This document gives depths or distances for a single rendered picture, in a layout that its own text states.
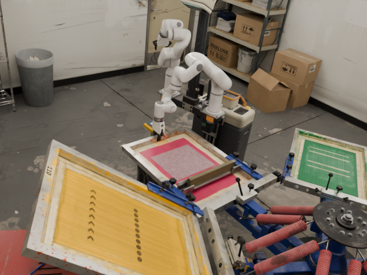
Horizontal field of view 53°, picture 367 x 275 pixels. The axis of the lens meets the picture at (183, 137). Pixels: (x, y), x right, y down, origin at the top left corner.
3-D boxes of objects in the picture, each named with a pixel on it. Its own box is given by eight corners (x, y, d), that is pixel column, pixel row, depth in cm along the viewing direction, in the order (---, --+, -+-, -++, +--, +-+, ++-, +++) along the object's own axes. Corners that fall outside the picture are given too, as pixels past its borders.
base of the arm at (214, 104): (213, 105, 298) (216, 87, 289) (226, 110, 292) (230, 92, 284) (202, 111, 286) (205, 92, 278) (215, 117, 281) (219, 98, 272)
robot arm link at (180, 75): (196, 54, 259) (207, 62, 248) (187, 82, 268) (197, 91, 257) (176, 51, 250) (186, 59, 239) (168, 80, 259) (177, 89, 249)
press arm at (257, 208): (237, 203, 221) (238, 197, 218) (243, 200, 224) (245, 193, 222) (259, 221, 210) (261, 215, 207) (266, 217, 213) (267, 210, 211)
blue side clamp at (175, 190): (160, 190, 231) (161, 181, 228) (167, 187, 234) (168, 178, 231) (191, 219, 213) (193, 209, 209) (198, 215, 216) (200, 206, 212)
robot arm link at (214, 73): (194, 43, 257) (207, 53, 243) (222, 74, 282) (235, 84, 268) (179, 59, 258) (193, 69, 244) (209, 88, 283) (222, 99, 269)
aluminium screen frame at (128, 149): (121, 150, 261) (121, 145, 259) (185, 129, 296) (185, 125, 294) (194, 217, 212) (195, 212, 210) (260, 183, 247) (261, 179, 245)
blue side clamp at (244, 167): (223, 163, 264) (225, 155, 260) (228, 161, 267) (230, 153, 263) (255, 186, 245) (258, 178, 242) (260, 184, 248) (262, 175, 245)
